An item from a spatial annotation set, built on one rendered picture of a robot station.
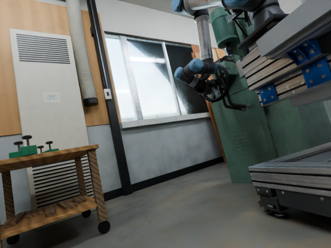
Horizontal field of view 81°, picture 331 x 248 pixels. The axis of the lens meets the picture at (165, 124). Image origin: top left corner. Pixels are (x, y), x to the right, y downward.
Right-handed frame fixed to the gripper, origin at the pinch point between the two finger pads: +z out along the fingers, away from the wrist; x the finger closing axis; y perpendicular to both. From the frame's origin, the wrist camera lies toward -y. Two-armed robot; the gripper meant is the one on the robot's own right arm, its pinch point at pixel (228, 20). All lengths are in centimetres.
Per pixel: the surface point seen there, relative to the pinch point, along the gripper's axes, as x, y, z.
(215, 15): -10.7, 9.7, 11.3
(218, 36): 1.9, -4.1, 13.9
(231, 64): 31.6, -21.6, 3.3
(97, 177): 149, 7, 45
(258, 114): 61, -53, -6
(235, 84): 42, -33, 5
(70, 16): 5, 122, 135
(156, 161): 79, -69, 145
